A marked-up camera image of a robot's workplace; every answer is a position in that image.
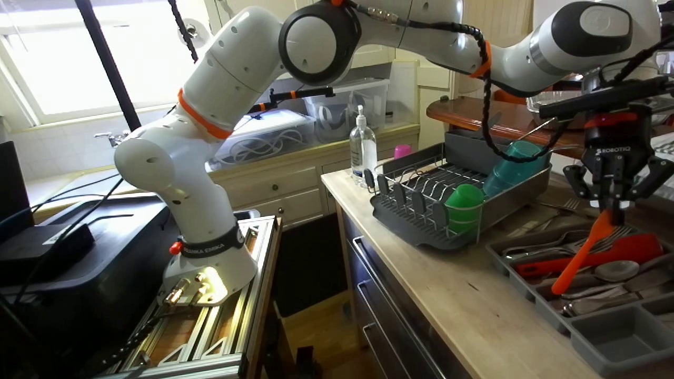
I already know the green plastic cup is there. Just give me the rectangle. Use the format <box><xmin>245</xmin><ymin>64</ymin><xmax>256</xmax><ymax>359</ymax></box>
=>
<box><xmin>444</xmin><ymin>183</ymin><xmax>484</xmax><ymax>234</ymax></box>

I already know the pink plastic cup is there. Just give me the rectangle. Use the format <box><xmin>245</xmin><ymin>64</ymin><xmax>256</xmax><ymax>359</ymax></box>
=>
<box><xmin>395</xmin><ymin>142</ymin><xmax>413</xmax><ymax>157</ymax></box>

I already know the clear plastic bottle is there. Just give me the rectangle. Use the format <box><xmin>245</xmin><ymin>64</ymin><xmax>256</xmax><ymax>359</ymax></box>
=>
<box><xmin>350</xmin><ymin>107</ymin><xmax>377</xmax><ymax>174</ymax></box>

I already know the large metal spoon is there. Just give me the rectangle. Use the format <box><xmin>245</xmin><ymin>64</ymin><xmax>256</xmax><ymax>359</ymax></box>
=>
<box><xmin>587</xmin><ymin>261</ymin><xmax>640</xmax><ymax>282</ymax></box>

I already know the brown wooden counter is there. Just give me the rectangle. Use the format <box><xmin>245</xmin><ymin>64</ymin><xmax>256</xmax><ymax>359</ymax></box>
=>
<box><xmin>425</xmin><ymin>97</ymin><xmax>584</xmax><ymax>157</ymax></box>

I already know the teal plastic cups stack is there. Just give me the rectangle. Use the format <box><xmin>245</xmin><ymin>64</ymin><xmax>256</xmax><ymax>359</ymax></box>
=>
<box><xmin>482</xmin><ymin>141</ymin><xmax>549</xmax><ymax>197</ymax></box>

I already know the grey dish drying rack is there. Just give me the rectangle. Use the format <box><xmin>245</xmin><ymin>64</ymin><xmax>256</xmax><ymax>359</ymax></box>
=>
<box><xmin>371</xmin><ymin>134</ymin><xmax>549</xmax><ymax>252</ymax></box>

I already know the red handled utensil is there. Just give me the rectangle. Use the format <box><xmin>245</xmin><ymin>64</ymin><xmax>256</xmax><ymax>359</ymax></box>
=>
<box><xmin>515</xmin><ymin>234</ymin><xmax>663</xmax><ymax>279</ymax></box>

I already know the white cabinet with drawers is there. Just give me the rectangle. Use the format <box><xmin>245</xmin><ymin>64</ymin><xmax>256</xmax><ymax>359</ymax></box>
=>
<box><xmin>208</xmin><ymin>124</ymin><xmax>421</xmax><ymax>230</ymax></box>

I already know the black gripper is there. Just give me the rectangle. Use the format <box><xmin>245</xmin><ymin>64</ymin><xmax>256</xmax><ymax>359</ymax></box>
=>
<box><xmin>563</xmin><ymin>107</ymin><xmax>674</xmax><ymax>224</ymax></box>

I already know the orange plastic spoon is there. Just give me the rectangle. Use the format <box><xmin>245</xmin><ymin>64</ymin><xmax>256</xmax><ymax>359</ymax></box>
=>
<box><xmin>552</xmin><ymin>215</ymin><xmax>614</xmax><ymax>294</ymax></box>

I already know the metal fork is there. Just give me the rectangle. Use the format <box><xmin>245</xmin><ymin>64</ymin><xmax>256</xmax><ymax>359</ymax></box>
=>
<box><xmin>503</xmin><ymin>234</ymin><xmax>584</xmax><ymax>263</ymax></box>

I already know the black box on cart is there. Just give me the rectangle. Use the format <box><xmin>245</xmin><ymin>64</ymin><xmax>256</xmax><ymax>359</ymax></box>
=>
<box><xmin>0</xmin><ymin>195</ymin><xmax>178</xmax><ymax>377</ymax></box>

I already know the black camera bar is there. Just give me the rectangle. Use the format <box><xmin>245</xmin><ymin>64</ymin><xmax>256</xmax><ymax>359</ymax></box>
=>
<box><xmin>247</xmin><ymin>86</ymin><xmax>336</xmax><ymax>115</ymax></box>

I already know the aluminium frame robot cart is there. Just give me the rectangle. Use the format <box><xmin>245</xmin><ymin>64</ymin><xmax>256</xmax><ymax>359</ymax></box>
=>
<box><xmin>95</xmin><ymin>215</ymin><xmax>282</xmax><ymax>379</ymax></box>

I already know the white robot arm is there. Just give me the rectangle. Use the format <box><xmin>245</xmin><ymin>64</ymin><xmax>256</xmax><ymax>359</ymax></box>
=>
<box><xmin>115</xmin><ymin>0</ymin><xmax>662</xmax><ymax>302</ymax></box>

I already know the grey cutlery tray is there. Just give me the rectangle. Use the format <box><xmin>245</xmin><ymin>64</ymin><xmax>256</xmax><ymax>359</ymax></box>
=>
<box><xmin>488</xmin><ymin>223</ymin><xmax>674</xmax><ymax>379</ymax></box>

